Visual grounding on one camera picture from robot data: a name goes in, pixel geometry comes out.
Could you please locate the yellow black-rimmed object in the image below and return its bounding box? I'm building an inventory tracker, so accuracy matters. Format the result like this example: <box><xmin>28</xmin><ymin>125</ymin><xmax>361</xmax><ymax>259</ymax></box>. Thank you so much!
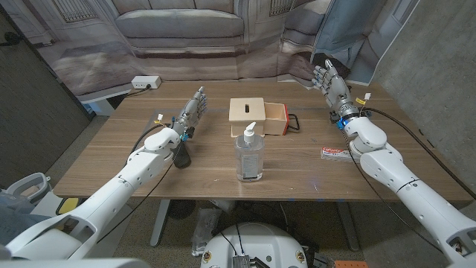
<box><xmin>55</xmin><ymin>197</ymin><xmax>80</xmax><ymax>216</ymax></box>

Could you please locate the right arm thick black cable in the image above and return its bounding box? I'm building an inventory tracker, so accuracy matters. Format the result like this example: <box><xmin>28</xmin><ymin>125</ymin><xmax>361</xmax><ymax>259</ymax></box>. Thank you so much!
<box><xmin>362</xmin><ymin>106</ymin><xmax>476</xmax><ymax>200</ymax></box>

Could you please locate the dark grey partition panel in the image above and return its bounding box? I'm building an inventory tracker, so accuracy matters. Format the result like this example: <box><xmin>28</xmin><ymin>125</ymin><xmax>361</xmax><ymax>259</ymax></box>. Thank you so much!
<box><xmin>0</xmin><ymin>7</ymin><xmax>94</xmax><ymax>187</ymax></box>

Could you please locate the black drawer pull loop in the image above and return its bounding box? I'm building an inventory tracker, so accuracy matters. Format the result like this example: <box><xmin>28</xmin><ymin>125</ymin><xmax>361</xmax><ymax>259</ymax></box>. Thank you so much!
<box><xmin>286</xmin><ymin>113</ymin><xmax>301</xmax><ymax>132</ymax></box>

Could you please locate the red white toothpaste box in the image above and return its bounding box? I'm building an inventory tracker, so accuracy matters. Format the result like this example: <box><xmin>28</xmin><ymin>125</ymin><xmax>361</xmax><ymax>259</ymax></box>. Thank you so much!
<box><xmin>320</xmin><ymin>146</ymin><xmax>357</xmax><ymax>162</ymax></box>

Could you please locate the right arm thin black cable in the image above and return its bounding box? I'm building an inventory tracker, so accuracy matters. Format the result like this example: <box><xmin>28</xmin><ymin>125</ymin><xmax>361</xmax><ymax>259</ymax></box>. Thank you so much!
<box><xmin>340</xmin><ymin>128</ymin><xmax>444</xmax><ymax>255</ymax></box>

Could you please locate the arm thick black cable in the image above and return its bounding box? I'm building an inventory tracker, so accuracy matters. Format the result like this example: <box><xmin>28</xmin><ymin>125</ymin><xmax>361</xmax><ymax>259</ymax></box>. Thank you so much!
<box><xmin>362</xmin><ymin>106</ymin><xmax>476</xmax><ymax>200</ymax></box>
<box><xmin>128</xmin><ymin>123</ymin><xmax>167</xmax><ymax>159</ymax></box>

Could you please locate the grey table leg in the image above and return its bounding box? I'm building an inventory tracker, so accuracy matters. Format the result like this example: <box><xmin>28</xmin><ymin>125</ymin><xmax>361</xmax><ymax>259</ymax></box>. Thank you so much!
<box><xmin>336</xmin><ymin>200</ymin><xmax>361</xmax><ymax>252</ymax></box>
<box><xmin>149</xmin><ymin>200</ymin><xmax>171</xmax><ymax>248</ymax></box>

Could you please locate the grey white waste bin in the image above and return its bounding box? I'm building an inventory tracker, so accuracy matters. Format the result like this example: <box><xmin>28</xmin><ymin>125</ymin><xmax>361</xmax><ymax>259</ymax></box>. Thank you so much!
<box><xmin>5</xmin><ymin>172</ymin><xmax>52</xmax><ymax>205</ymax></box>

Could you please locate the black oblong case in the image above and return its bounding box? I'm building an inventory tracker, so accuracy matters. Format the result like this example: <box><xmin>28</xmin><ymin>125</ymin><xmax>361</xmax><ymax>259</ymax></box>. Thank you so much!
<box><xmin>173</xmin><ymin>141</ymin><xmax>192</xmax><ymax>169</ymax></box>

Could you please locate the blue grey bag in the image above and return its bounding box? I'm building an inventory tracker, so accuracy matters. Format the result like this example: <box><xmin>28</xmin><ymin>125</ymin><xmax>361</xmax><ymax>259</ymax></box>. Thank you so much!
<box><xmin>0</xmin><ymin>189</ymin><xmax>42</xmax><ymax>243</ymax></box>

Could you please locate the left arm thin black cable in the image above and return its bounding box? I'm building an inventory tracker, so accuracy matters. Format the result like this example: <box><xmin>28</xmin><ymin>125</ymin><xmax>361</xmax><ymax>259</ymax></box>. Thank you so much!
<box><xmin>96</xmin><ymin>142</ymin><xmax>184</xmax><ymax>245</ymax></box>

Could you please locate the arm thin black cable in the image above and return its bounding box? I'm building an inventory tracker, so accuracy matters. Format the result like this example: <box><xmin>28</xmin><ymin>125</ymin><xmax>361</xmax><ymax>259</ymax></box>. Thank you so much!
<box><xmin>96</xmin><ymin>142</ymin><xmax>184</xmax><ymax>245</ymax></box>
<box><xmin>340</xmin><ymin>128</ymin><xmax>444</xmax><ymax>255</ymax></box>

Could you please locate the wooden drawer with red front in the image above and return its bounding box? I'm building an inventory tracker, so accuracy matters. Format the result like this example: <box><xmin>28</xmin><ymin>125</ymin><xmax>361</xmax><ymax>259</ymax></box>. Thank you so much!
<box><xmin>263</xmin><ymin>102</ymin><xmax>289</xmax><ymax>136</ymax></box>

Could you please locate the white power strip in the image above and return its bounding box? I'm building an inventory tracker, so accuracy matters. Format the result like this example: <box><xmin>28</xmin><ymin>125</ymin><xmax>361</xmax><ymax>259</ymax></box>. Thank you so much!
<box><xmin>131</xmin><ymin>75</ymin><xmax>163</xmax><ymax>90</ymax></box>

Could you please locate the black round floor fan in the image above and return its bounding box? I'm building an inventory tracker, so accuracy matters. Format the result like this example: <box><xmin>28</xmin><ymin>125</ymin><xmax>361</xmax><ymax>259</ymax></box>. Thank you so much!
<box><xmin>167</xmin><ymin>200</ymin><xmax>197</xmax><ymax>220</ymax></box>

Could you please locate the white low shelf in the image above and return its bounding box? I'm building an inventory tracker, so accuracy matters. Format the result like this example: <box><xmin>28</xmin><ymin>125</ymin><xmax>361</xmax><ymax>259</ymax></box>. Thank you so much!
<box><xmin>77</xmin><ymin>89</ymin><xmax>133</xmax><ymax>117</ymax></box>

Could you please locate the clear hand sanitizer pump bottle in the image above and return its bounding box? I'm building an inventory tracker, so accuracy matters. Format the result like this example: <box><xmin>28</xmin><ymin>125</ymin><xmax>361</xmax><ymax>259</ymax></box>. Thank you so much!
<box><xmin>234</xmin><ymin>121</ymin><xmax>266</xmax><ymax>183</ymax></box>

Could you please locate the light wooden drawer box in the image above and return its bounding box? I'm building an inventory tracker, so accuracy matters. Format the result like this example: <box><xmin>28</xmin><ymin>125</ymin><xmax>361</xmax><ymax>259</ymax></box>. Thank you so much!
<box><xmin>228</xmin><ymin>97</ymin><xmax>267</xmax><ymax>138</ymax></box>

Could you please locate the printed living room backdrop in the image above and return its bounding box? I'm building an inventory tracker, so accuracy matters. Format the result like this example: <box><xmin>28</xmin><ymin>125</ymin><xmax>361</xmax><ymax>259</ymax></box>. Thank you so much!
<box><xmin>22</xmin><ymin>0</ymin><xmax>421</xmax><ymax>98</ymax></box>

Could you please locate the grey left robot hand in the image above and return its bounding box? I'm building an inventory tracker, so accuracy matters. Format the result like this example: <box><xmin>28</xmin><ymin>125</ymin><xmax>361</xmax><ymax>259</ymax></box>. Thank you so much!
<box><xmin>171</xmin><ymin>86</ymin><xmax>208</xmax><ymax>139</ymax></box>

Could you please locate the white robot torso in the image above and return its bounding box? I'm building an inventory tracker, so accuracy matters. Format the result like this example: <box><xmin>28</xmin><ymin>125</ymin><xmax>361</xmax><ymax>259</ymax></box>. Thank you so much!
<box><xmin>199</xmin><ymin>222</ymin><xmax>309</xmax><ymax>268</ymax></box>

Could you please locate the left arm thick black cable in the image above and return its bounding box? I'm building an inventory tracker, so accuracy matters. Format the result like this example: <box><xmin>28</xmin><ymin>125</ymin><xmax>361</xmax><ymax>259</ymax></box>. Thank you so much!
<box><xmin>128</xmin><ymin>123</ymin><xmax>167</xmax><ymax>159</ymax></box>

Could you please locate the orange box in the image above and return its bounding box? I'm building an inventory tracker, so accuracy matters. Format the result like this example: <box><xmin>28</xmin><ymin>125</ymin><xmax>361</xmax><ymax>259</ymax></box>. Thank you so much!
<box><xmin>334</xmin><ymin>260</ymin><xmax>369</xmax><ymax>268</ymax></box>

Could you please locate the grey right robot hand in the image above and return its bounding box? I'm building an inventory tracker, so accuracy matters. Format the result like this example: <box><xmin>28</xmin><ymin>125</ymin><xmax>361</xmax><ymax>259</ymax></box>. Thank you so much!
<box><xmin>311</xmin><ymin>58</ymin><xmax>360</xmax><ymax>120</ymax></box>

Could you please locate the clear plastic bag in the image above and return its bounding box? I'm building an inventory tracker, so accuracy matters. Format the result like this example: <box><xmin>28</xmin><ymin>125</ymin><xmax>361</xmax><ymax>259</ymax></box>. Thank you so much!
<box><xmin>191</xmin><ymin>207</ymin><xmax>222</xmax><ymax>257</ymax></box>

